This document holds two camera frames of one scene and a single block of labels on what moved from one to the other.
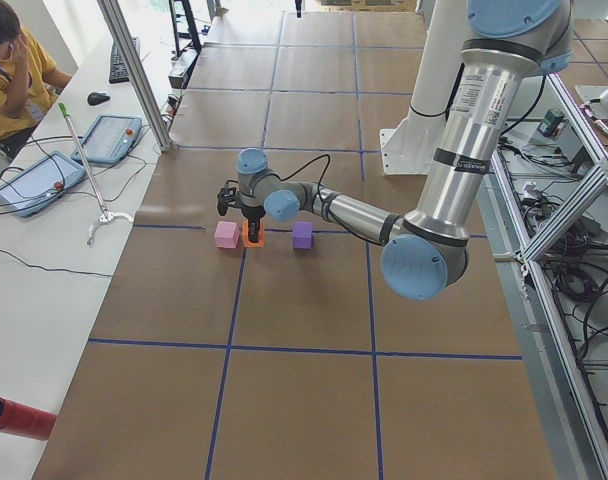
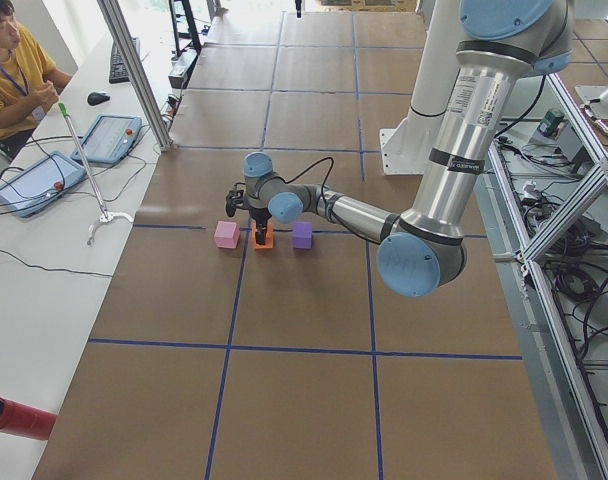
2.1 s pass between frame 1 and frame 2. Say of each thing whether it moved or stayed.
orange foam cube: moved
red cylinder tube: stayed
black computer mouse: stayed
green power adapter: stayed
